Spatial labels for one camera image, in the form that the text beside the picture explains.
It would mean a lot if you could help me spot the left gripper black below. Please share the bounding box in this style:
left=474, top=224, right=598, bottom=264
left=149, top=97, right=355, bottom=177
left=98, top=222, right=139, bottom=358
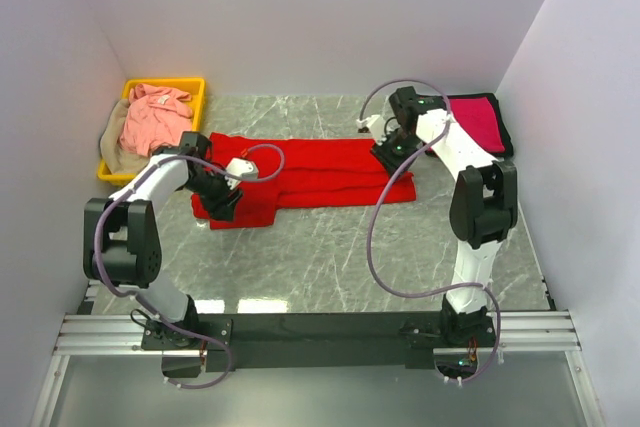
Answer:
left=184, top=166, right=245, bottom=223

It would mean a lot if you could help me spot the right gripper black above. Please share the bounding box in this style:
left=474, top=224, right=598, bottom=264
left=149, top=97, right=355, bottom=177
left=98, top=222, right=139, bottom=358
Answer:
left=370, top=130, right=421, bottom=184

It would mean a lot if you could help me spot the red t-shirt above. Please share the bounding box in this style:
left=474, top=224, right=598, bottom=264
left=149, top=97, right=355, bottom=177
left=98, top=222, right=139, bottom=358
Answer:
left=191, top=133, right=417, bottom=230

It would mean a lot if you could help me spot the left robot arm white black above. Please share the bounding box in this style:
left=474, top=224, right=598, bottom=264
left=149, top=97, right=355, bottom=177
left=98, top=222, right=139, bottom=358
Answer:
left=83, top=131, right=258, bottom=349

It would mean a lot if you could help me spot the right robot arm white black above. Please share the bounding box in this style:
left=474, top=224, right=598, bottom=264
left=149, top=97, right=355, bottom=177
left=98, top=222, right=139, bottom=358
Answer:
left=357, top=80, right=518, bottom=346

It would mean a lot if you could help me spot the folded magenta t-shirt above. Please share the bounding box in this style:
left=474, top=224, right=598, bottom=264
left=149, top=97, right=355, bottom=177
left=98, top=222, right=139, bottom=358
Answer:
left=450, top=96, right=505, bottom=154

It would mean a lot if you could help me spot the pink shirt in bin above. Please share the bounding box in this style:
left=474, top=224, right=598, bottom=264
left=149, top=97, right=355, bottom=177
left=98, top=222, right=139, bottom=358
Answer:
left=119, top=83, right=193, bottom=157

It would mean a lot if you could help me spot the beige shirt in bin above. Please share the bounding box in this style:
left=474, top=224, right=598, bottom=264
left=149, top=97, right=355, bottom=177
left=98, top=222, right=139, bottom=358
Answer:
left=99, top=98, right=149, bottom=175

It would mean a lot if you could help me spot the yellow plastic bin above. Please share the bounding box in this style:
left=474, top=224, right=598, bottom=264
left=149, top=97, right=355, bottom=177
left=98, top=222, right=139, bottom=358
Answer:
left=97, top=77, right=206, bottom=186

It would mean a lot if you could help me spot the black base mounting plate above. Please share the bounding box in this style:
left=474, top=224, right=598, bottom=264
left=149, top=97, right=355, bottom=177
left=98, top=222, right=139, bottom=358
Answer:
left=141, top=311, right=496, bottom=372

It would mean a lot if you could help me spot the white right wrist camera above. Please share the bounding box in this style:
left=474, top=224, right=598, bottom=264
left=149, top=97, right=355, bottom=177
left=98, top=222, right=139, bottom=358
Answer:
left=356, top=115, right=387, bottom=145

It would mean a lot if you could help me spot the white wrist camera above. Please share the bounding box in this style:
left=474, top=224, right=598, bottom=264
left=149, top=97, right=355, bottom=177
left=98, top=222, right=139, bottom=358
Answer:
left=356, top=115, right=387, bottom=145
left=225, top=157, right=259, bottom=182

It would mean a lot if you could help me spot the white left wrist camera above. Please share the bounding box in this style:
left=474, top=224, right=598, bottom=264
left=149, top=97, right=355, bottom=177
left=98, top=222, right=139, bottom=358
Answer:
left=225, top=157, right=259, bottom=182

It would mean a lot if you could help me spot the aluminium frame rail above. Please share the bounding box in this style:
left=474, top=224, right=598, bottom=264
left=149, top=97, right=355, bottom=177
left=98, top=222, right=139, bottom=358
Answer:
left=54, top=311, right=581, bottom=356

